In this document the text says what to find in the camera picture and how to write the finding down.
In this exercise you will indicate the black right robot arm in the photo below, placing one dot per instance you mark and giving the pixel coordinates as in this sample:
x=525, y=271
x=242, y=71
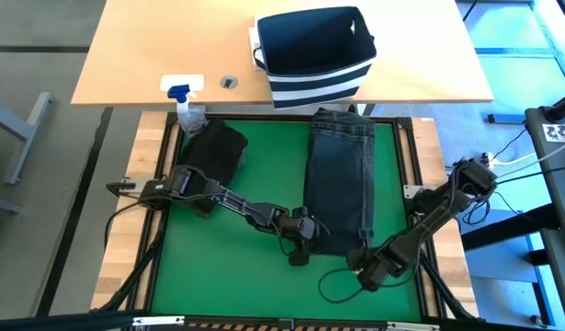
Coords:
x=438, y=216

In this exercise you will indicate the light wooden desk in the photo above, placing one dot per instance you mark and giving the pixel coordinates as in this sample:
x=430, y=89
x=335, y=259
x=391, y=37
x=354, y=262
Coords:
x=149, y=46

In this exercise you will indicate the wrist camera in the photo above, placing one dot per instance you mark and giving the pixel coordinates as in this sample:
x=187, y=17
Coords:
x=299, y=259
x=364, y=232

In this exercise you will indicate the silver frame bracket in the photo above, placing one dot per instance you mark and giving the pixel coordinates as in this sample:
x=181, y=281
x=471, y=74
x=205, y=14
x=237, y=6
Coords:
x=413, y=326
x=158, y=320

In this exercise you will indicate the white label card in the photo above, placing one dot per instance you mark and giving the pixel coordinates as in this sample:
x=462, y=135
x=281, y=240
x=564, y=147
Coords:
x=197, y=79

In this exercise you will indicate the white printed paper tag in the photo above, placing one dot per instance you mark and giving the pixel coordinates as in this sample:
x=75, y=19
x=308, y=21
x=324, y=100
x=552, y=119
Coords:
x=557, y=132

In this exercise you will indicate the black table frame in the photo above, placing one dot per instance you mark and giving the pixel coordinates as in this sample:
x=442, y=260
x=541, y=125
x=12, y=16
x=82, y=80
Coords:
x=273, y=117

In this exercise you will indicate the black pole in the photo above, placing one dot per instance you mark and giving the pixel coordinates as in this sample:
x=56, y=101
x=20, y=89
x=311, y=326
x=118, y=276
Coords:
x=560, y=109

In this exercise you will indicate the grey equipment cart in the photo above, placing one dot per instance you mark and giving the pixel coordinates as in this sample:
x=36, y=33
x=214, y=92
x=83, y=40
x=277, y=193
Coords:
x=557, y=184

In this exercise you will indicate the grey metal desk frame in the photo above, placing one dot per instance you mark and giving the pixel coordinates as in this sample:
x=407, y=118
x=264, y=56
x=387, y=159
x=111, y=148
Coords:
x=27, y=133

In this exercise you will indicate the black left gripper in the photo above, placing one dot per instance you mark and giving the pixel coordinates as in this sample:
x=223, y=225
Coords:
x=296, y=227

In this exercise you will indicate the yellow black hazard tape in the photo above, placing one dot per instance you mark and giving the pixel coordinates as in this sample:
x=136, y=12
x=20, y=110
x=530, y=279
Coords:
x=263, y=328

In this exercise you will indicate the navy white striped laundry bin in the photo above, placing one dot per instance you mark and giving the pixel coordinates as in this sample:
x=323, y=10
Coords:
x=319, y=83

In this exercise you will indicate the charcoal garment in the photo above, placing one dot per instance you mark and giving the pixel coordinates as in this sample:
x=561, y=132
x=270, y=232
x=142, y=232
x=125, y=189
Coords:
x=342, y=184

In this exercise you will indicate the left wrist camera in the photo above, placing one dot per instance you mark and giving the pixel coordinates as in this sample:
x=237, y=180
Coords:
x=299, y=259

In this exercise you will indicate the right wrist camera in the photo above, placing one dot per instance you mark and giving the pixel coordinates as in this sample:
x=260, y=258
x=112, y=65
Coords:
x=364, y=232

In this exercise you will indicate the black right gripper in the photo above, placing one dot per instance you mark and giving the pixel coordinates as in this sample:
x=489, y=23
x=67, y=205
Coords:
x=376, y=269

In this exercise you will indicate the clear spray bottle blue trigger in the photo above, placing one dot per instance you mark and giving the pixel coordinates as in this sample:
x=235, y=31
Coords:
x=188, y=117

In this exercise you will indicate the round desk grommet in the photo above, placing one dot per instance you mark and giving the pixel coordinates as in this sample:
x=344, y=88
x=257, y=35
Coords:
x=229, y=82

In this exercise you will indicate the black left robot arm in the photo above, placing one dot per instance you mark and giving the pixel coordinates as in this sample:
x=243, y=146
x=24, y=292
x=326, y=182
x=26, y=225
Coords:
x=227, y=202

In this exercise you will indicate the black garment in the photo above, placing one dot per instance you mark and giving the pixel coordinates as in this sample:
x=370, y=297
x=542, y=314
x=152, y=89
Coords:
x=213, y=151

